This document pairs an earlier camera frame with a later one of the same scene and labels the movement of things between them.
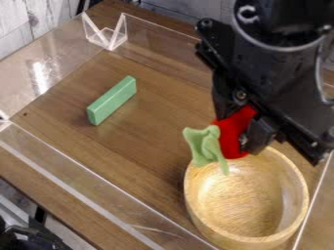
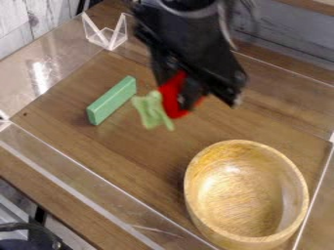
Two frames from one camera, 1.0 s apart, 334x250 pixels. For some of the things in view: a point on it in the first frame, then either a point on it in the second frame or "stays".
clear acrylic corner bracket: x=107 y=37 stays
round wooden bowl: x=250 y=209 stays
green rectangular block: x=111 y=101 stays
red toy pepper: x=216 y=143 → x=170 y=90
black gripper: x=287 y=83 → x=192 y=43
